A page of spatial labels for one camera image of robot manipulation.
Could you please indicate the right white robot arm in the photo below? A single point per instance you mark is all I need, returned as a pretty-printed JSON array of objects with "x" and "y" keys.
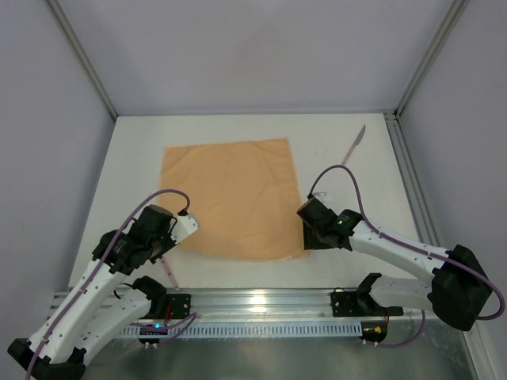
[{"x": 450, "y": 283}]

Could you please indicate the aluminium mounting rail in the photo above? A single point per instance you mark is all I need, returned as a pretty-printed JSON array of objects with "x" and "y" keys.
[{"x": 279, "y": 304}]

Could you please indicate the right aluminium side rail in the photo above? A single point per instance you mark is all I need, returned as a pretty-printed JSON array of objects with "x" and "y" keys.
[{"x": 421, "y": 211}]

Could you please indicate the aluminium frame post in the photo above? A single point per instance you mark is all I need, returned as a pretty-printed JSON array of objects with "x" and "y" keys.
[
  {"x": 440, "y": 37},
  {"x": 69, "y": 34}
]

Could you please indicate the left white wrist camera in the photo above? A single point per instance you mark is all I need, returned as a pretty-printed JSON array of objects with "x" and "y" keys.
[{"x": 185, "y": 226}]

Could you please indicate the left aluminium frame post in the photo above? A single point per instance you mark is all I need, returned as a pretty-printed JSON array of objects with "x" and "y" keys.
[{"x": 69, "y": 34}]

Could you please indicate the left controller board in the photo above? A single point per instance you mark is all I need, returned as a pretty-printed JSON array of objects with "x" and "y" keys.
[{"x": 151, "y": 335}]

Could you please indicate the pink-handled table knife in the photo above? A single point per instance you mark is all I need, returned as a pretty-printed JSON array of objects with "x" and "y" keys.
[{"x": 355, "y": 143}]

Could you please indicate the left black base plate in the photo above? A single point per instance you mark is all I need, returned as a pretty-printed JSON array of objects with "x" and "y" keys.
[{"x": 170, "y": 307}]

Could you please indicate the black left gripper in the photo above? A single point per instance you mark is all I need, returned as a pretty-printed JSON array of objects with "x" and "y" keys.
[{"x": 165, "y": 245}]

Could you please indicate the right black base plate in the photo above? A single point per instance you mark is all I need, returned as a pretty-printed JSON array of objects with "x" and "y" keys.
[{"x": 346, "y": 304}]

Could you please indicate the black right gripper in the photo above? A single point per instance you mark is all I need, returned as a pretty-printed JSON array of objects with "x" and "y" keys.
[{"x": 313, "y": 236}]

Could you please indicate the controller board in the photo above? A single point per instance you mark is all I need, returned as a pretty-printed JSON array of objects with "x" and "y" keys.
[
  {"x": 151, "y": 335},
  {"x": 373, "y": 335}
]

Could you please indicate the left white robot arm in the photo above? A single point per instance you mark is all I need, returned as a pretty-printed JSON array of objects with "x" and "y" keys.
[{"x": 68, "y": 341}]

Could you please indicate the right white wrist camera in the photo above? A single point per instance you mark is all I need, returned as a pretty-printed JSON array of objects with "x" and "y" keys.
[{"x": 322, "y": 195}]

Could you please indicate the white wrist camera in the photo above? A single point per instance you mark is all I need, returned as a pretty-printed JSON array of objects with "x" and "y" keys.
[
  {"x": 322, "y": 195},
  {"x": 185, "y": 226}
]

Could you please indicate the right aluminium frame post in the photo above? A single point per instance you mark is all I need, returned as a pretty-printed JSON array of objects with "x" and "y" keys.
[{"x": 440, "y": 37}]

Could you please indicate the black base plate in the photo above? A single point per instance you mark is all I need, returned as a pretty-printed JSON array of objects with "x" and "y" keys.
[
  {"x": 346, "y": 304},
  {"x": 170, "y": 307}
]

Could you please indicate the slotted grey cable duct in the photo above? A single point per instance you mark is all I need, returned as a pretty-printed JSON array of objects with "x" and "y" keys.
[{"x": 245, "y": 330}]

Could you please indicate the pink-handled fork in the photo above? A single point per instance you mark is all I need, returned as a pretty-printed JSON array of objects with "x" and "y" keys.
[{"x": 170, "y": 274}]

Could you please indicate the right controller board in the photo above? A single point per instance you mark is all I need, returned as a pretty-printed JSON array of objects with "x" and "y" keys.
[{"x": 373, "y": 335}]

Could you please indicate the peach cloth napkin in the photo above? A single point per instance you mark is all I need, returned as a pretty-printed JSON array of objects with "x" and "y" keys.
[{"x": 245, "y": 196}]

